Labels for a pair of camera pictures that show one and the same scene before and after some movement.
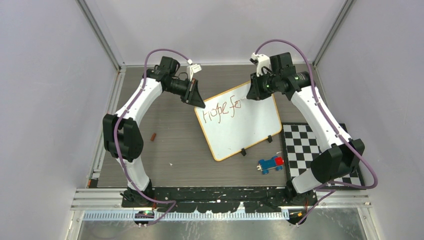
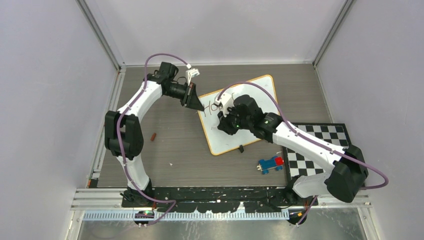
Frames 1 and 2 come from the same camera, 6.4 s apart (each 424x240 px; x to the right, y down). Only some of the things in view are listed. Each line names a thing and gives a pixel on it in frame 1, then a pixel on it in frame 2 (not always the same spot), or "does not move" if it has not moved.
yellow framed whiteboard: [232, 123] does not move
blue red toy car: [265, 166] does not move
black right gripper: [255, 92] → [224, 123]
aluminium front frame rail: [95, 200] does not move
